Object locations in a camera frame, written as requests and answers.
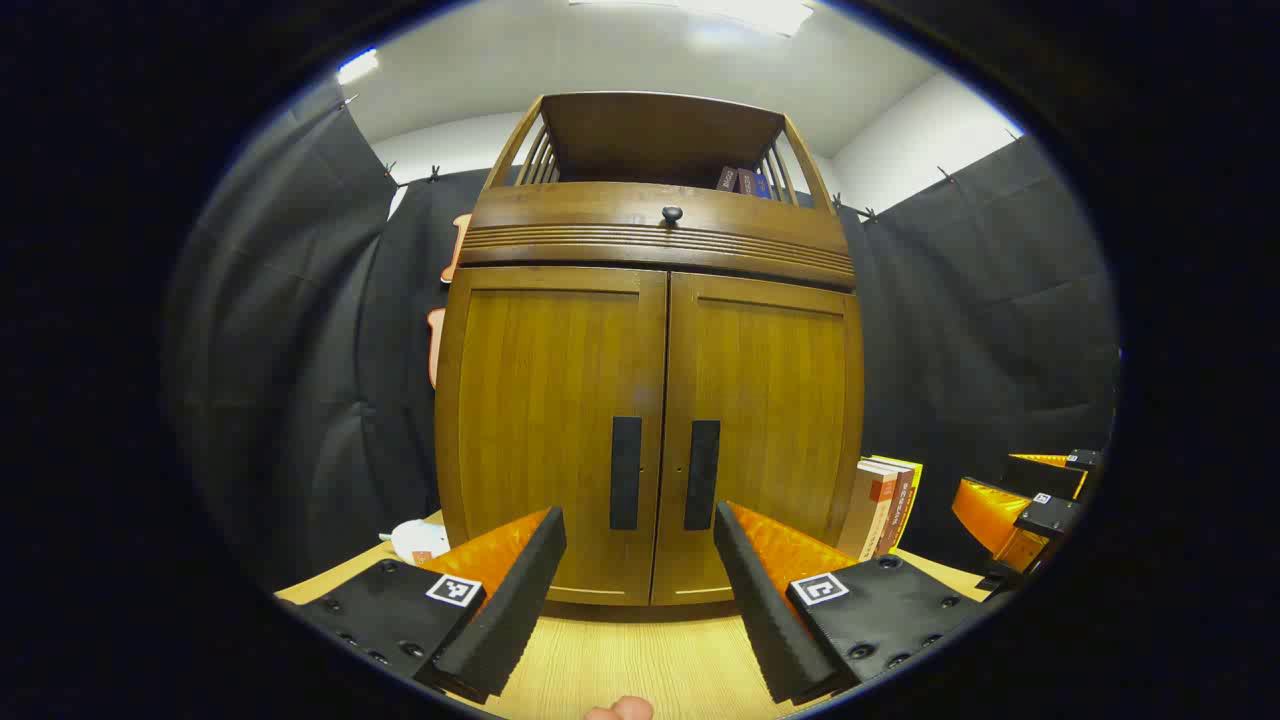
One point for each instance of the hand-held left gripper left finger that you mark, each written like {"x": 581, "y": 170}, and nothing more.
{"x": 510, "y": 600}

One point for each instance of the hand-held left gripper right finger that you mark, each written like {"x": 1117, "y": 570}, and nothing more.
{"x": 760, "y": 610}

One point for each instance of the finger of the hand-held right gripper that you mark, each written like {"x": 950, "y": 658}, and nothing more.
{"x": 1060, "y": 472}
{"x": 1000, "y": 520}

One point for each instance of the wooden cabinet door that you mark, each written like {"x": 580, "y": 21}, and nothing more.
{"x": 780, "y": 400}
{"x": 530, "y": 400}

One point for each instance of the wooden double-door shoe cabinet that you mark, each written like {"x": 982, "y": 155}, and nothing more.
{"x": 640, "y": 130}

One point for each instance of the wooden cabinet drawer with knob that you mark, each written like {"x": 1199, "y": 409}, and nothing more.
{"x": 560, "y": 215}

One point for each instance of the yellow book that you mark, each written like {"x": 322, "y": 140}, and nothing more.
{"x": 914, "y": 490}

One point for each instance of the brown standing book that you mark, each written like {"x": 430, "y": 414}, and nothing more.
{"x": 897, "y": 510}

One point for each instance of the beige and orange book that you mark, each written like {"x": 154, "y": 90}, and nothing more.
{"x": 860, "y": 510}

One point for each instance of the small blue book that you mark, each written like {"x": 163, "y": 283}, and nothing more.
{"x": 762, "y": 186}

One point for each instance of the small maroon book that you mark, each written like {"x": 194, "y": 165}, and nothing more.
{"x": 746, "y": 183}

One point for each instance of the small dark brown book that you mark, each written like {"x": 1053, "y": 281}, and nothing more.
{"x": 726, "y": 179}

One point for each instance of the narrow ceiling light strip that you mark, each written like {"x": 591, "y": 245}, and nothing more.
{"x": 357, "y": 66}

